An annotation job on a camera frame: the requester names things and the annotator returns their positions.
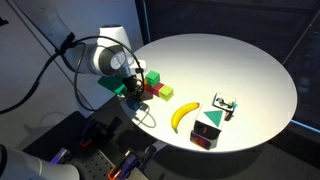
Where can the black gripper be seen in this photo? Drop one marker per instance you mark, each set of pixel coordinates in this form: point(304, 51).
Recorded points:
point(132, 84)

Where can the perforated metal plate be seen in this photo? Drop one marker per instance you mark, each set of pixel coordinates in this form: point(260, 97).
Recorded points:
point(96, 166)

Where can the lime yellow-green block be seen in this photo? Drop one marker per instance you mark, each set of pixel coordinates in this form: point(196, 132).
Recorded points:
point(166, 93)

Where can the black bar clamp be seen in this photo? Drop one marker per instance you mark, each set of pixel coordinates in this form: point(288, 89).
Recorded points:
point(100, 130)

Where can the blue soft cube number four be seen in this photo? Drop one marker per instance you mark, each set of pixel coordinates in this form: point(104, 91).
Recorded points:
point(225, 101)

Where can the white soft cube teal triangle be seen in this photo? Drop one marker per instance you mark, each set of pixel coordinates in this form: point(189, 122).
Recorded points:
point(210, 121)

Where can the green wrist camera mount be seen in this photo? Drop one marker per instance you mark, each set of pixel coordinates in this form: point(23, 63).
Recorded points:
point(111, 85)

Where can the orange soft cube number six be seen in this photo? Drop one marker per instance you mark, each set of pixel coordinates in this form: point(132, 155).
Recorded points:
point(203, 141)

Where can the orange block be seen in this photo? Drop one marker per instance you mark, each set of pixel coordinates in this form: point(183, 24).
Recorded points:
point(148, 88)

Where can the yellow banana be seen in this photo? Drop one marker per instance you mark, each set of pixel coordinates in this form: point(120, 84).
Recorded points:
point(182, 115)

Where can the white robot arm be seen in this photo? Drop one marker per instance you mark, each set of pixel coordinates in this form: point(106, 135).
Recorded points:
point(106, 60)

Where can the magenta block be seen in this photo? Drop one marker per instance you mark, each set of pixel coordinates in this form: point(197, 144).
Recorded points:
point(157, 88)

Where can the white table leg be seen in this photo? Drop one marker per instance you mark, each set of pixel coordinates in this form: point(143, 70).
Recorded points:
point(159, 146)

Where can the green block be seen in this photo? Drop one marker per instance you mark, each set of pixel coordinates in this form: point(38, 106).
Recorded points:
point(152, 78)

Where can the blue-grey metal frame rail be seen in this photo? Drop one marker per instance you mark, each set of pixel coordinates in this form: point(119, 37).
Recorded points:
point(305, 127)

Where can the blue block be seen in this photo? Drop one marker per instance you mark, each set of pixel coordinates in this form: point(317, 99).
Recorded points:
point(134, 104)

